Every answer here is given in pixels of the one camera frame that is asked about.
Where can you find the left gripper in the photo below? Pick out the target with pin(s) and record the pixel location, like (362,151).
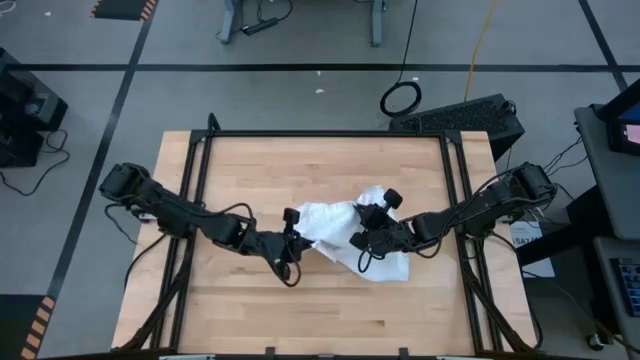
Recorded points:
(275,247)

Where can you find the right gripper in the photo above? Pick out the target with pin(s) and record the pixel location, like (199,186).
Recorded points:
(390,235)

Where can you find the white plaid towel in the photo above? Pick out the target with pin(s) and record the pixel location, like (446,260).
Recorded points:
(330,225)

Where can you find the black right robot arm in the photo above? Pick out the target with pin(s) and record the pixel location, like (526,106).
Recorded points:
(490,205)

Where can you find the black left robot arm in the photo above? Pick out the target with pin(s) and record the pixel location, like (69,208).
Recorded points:
(170,212)

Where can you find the black clamp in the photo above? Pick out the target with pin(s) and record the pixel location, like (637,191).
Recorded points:
(404,353)
(270,352)

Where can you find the black mesh computer tower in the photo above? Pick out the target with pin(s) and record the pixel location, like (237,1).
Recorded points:
(457,120)

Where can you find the white paper sheet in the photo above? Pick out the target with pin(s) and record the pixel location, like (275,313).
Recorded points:
(527,235)

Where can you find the small black white connector box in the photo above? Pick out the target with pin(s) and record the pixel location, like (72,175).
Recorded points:
(146,216)

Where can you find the grey desk leg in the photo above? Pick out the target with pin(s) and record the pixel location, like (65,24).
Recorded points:
(377,25)
(229,22)

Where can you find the black desk base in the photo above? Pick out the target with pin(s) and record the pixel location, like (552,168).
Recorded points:
(575,235)

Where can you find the black power strip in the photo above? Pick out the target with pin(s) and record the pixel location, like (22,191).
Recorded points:
(260,26)

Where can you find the grey desk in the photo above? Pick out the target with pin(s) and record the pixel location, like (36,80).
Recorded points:
(615,190)
(607,300)

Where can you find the black caster wheel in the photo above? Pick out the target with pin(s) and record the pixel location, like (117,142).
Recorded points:
(595,342)

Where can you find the black monitor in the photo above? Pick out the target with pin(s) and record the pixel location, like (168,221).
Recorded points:
(620,125)

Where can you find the black keypad with blue keys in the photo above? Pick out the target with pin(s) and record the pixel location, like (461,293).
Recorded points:
(630,287)

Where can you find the black mat with orange stripes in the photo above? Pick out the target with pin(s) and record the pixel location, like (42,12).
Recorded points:
(122,9)
(20,320)

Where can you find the black equipment stack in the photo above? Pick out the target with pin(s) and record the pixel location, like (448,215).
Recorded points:
(25,100)

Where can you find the black aluminium table frame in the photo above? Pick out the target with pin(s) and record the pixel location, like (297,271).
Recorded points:
(320,134)

